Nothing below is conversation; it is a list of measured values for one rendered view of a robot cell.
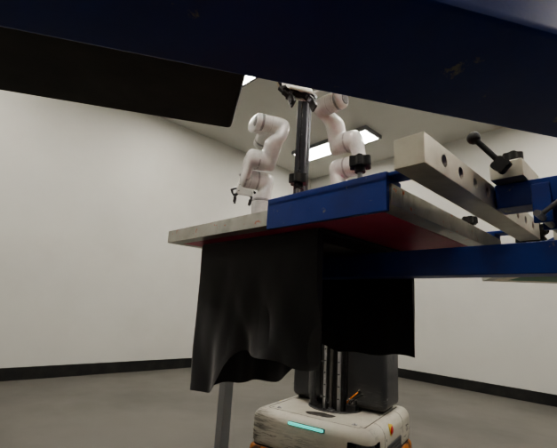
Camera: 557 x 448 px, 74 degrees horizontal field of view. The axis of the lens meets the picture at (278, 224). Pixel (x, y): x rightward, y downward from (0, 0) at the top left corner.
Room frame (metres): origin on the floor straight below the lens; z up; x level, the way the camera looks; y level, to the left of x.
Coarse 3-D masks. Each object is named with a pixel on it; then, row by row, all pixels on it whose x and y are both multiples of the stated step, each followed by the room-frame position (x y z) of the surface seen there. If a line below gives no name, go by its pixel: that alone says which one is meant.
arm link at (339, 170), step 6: (348, 156) 1.53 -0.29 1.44; (336, 162) 1.57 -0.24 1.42; (342, 162) 1.54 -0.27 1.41; (348, 162) 1.51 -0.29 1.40; (330, 168) 1.58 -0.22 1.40; (336, 168) 1.56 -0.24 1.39; (342, 168) 1.54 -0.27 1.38; (348, 168) 1.52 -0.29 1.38; (330, 174) 1.58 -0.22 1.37; (336, 174) 1.57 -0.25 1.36; (342, 174) 1.56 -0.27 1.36; (348, 174) 1.55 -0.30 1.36; (330, 180) 1.59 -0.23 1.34; (336, 180) 1.56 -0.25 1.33; (342, 180) 1.56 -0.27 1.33
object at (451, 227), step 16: (400, 192) 0.62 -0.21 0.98; (400, 208) 0.62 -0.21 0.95; (416, 208) 0.66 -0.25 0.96; (432, 208) 0.71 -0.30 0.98; (208, 224) 1.01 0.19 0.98; (224, 224) 0.95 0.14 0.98; (240, 224) 0.90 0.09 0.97; (256, 224) 0.86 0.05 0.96; (416, 224) 0.73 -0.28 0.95; (432, 224) 0.72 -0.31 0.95; (448, 224) 0.76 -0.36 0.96; (464, 224) 0.82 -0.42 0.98; (176, 240) 1.13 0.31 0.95; (192, 240) 1.10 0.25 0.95; (464, 240) 0.86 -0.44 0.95; (480, 240) 0.89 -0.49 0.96; (496, 240) 0.97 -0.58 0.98
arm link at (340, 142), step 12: (324, 96) 1.46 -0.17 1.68; (324, 108) 1.47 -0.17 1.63; (336, 108) 1.45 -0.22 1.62; (324, 120) 1.54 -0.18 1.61; (336, 120) 1.52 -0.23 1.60; (336, 132) 1.52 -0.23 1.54; (348, 132) 1.49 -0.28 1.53; (360, 132) 1.50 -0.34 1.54; (336, 144) 1.53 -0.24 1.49; (348, 144) 1.49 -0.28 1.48; (360, 144) 1.49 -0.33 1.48
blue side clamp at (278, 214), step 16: (368, 176) 0.62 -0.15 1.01; (384, 176) 0.60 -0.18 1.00; (304, 192) 0.73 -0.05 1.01; (320, 192) 0.70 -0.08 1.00; (336, 192) 0.67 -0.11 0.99; (352, 192) 0.65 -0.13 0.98; (368, 192) 0.62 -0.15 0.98; (384, 192) 0.60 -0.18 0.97; (272, 208) 0.80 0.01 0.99; (288, 208) 0.77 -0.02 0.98; (304, 208) 0.73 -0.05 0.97; (320, 208) 0.70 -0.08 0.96; (336, 208) 0.67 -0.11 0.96; (352, 208) 0.65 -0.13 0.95; (368, 208) 0.62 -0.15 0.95; (384, 208) 0.60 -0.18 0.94; (272, 224) 0.80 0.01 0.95; (288, 224) 0.76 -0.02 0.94; (304, 224) 0.74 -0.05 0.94
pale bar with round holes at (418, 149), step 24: (408, 144) 0.53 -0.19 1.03; (432, 144) 0.53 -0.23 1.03; (408, 168) 0.53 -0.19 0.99; (432, 168) 0.53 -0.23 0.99; (456, 168) 0.59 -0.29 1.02; (456, 192) 0.63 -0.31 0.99; (480, 192) 0.66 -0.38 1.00; (480, 216) 0.78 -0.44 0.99; (504, 216) 0.77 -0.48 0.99; (528, 216) 0.90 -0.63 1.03
